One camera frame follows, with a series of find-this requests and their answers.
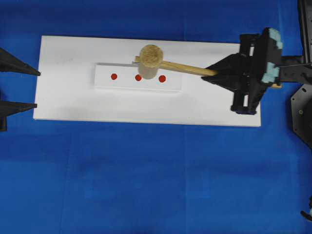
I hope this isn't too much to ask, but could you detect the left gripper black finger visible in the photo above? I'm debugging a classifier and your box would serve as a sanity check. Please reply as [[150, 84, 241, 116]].
[[0, 101, 37, 132], [0, 48, 41, 76]]

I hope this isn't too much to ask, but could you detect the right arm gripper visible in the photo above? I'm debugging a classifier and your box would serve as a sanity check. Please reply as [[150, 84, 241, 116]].
[[201, 28, 283, 115]]

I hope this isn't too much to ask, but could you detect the wooden mallet hammer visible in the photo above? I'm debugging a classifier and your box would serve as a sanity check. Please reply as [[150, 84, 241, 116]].
[[135, 45, 281, 88]]

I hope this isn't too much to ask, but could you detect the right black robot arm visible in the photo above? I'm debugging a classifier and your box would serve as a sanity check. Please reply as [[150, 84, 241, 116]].
[[202, 28, 312, 115]]

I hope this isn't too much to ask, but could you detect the large white foam board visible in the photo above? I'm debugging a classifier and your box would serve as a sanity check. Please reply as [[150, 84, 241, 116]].
[[33, 36, 261, 127]]

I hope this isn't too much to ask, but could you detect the blue table cloth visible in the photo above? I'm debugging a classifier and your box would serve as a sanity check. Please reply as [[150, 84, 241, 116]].
[[0, 0, 312, 234]]

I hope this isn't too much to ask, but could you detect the small white raised block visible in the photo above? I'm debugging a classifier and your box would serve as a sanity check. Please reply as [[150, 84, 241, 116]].
[[94, 63, 183, 93]]

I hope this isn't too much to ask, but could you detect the black clamp at right edge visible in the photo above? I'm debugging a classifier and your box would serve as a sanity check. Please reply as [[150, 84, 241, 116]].
[[300, 196, 312, 222]]

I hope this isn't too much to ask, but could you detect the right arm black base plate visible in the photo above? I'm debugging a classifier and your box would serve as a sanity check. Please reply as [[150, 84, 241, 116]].
[[291, 84, 312, 149]]

